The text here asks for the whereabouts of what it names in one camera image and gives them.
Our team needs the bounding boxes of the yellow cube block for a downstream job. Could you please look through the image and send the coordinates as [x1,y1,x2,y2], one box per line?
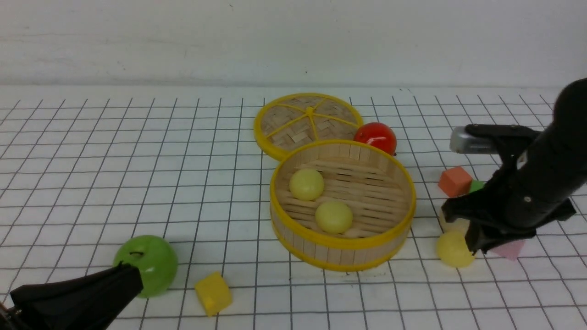
[194,272,233,317]

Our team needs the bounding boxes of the bamboo steamer lid yellow rim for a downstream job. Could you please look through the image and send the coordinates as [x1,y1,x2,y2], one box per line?
[253,93,364,161]

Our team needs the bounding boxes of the white grid tablecloth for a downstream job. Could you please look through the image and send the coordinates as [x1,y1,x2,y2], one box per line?
[0,86,587,330]

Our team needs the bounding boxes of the green cube block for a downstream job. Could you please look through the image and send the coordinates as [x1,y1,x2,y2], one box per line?
[468,180,486,193]

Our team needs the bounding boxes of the green apple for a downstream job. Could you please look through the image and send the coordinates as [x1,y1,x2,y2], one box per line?
[112,235,178,298]

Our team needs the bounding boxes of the yellow bun front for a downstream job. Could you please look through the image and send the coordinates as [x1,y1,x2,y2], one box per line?
[315,200,354,234]

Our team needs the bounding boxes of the orange cube block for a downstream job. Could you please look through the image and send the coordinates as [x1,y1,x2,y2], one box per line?
[438,166,472,197]

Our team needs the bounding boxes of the pink cube block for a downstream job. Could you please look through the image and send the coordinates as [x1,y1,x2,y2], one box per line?
[490,240,526,261]

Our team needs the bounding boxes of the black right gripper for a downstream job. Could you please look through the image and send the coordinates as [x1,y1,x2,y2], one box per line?
[442,137,578,253]

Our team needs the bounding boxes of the yellow bun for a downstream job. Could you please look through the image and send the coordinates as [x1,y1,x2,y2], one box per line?
[315,200,354,234]
[289,168,325,201]
[435,231,476,268]

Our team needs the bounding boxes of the red tomato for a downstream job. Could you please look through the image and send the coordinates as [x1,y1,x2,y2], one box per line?
[354,122,398,156]

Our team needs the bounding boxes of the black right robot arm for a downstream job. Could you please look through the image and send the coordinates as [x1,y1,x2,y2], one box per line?
[442,78,587,253]

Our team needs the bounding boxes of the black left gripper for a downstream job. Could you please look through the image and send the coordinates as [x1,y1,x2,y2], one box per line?
[0,264,144,330]

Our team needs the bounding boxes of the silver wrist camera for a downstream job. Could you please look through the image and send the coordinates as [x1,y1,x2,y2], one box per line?
[449,126,498,155]

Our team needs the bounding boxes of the bamboo steamer tray yellow rim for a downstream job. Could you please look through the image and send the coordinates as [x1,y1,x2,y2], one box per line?
[270,140,416,272]

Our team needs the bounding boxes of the white bun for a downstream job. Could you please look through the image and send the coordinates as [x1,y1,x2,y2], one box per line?
[439,209,470,236]

